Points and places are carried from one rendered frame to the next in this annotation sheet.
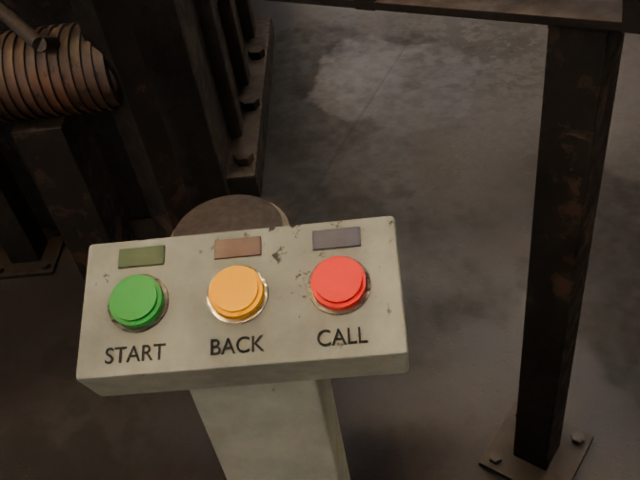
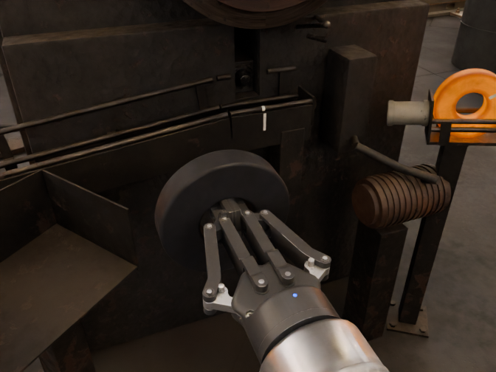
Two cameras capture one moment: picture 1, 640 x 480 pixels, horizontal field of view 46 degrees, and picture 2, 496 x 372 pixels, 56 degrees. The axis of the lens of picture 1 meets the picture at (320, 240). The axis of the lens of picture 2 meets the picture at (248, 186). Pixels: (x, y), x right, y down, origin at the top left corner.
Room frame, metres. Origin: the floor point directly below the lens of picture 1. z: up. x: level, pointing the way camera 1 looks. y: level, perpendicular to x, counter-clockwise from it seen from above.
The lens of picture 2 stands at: (0.37, 1.12, 1.12)
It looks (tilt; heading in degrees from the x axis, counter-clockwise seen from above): 33 degrees down; 332
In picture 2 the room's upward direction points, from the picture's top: straight up
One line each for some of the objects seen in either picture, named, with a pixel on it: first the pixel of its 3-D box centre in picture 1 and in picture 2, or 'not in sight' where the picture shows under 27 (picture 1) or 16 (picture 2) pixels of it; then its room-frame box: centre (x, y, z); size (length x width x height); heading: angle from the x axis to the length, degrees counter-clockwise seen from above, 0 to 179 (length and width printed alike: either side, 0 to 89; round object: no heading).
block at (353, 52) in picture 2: not in sight; (345, 99); (1.19, 0.42, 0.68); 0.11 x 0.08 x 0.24; 173
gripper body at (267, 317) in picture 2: not in sight; (281, 307); (0.61, 0.96, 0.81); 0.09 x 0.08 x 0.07; 173
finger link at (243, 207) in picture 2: not in sight; (250, 212); (0.73, 0.93, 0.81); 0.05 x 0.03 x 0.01; 173
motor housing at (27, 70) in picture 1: (98, 178); (387, 257); (1.03, 0.34, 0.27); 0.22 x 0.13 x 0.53; 83
